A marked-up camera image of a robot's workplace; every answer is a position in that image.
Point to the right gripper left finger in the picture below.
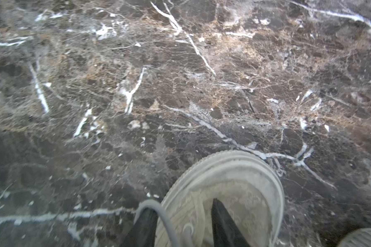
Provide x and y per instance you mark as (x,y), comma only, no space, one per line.
(143,233)

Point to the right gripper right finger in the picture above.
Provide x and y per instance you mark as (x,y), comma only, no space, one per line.
(225,231)

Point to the beige sneaker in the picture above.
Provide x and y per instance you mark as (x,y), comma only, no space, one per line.
(248,187)
(358,238)

